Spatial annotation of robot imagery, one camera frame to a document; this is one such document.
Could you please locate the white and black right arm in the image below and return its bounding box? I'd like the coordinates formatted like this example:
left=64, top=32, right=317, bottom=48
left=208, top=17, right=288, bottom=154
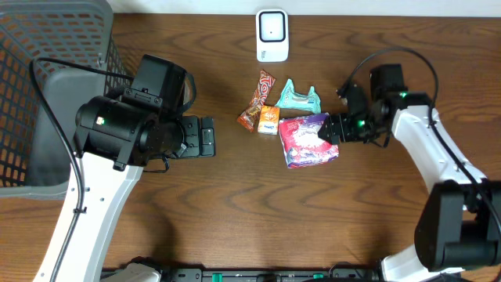
left=318, top=64, right=500, bottom=281

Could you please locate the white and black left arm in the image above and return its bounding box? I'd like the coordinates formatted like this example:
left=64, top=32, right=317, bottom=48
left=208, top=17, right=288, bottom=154
left=35, top=92, right=215, bottom=281

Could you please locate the white barcode scanner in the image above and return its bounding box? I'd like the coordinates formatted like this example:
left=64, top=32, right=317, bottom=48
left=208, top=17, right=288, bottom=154
left=255, top=9, right=290, bottom=63

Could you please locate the teal snack wrapper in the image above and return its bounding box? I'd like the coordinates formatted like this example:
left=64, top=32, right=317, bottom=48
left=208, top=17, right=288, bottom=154
left=275, top=78, right=321, bottom=114

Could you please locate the red chocolate bar wrapper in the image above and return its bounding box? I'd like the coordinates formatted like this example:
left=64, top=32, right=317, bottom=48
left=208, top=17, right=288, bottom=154
left=237, top=70, right=276, bottom=132

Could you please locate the red purple snack bag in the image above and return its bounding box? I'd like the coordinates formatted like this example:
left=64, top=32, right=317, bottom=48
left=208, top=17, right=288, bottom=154
left=279, top=113, right=339, bottom=168

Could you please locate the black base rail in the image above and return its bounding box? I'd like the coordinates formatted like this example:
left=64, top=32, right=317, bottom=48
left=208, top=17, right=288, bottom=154
left=101, top=267, right=384, bottom=282

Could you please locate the dark grey plastic basket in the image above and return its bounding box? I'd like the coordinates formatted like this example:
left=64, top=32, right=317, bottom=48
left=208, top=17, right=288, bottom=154
left=1, top=0, right=127, bottom=200

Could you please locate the orange small snack packet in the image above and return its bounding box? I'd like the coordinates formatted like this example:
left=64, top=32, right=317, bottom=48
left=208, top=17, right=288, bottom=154
left=258, top=106, right=280, bottom=135

